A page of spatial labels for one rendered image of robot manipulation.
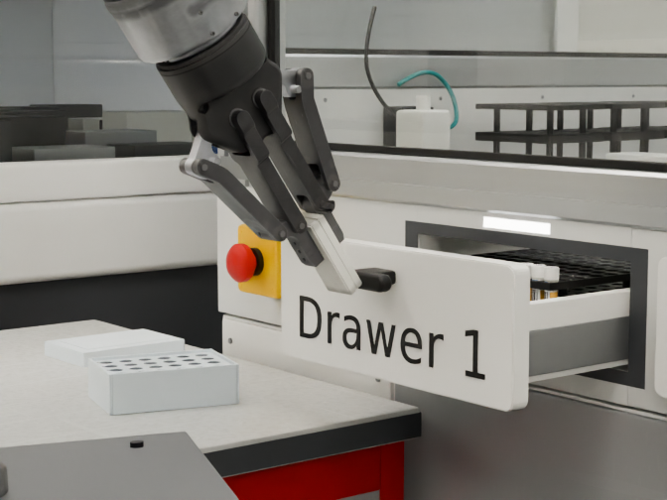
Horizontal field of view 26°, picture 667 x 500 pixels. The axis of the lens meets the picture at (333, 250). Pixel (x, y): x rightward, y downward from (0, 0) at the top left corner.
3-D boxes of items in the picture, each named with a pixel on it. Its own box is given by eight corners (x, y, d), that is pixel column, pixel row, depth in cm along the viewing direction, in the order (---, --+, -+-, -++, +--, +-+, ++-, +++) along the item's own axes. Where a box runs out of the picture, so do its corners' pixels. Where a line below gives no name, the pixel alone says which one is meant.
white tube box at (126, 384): (109, 416, 131) (108, 374, 130) (88, 397, 138) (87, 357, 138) (239, 404, 136) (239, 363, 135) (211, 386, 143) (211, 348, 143)
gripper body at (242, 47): (185, 68, 99) (249, 176, 103) (267, 0, 103) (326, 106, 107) (129, 68, 105) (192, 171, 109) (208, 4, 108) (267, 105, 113)
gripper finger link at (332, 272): (317, 219, 110) (310, 225, 110) (357, 290, 113) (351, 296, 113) (293, 216, 112) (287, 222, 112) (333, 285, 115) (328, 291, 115)
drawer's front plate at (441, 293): (511, 414, 107) (514, 266, 105) (281, 354, 129) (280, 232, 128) (528, 410, 108) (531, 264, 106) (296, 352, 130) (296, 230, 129)
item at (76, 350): (83, 367, 152) (82, 352, 152) (44, 355, 159) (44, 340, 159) (185, 353, 160) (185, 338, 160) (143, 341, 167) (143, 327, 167)
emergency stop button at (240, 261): (243, 285, 146) (243, 246, 146) (221, 281, 149) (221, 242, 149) (268, 282, 148) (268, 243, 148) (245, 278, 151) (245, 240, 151)
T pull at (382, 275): (381, 294, 112) (381, 276, 112) (322, 283, 118) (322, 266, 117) (416, 289, 114) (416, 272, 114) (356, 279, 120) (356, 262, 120)
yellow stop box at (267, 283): (271, 301, 147) (271, 229, 146) (231, 292, 152) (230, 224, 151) (311, 296, 150) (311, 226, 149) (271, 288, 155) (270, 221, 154)
